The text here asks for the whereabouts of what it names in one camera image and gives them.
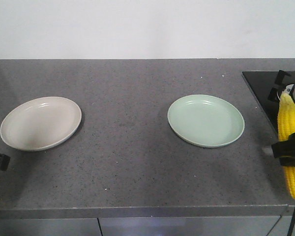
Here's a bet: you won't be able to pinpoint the black gas stove top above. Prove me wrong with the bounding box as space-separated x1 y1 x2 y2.
242 70 295 130

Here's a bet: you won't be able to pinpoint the bright yellow corn cob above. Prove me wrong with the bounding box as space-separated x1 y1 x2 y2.
277 92 295 199

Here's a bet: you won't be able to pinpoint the grey base cabinets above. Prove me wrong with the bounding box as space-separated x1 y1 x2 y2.
0 216 291 236

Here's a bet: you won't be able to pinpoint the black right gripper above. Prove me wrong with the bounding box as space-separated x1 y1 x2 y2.
271 133 295 167

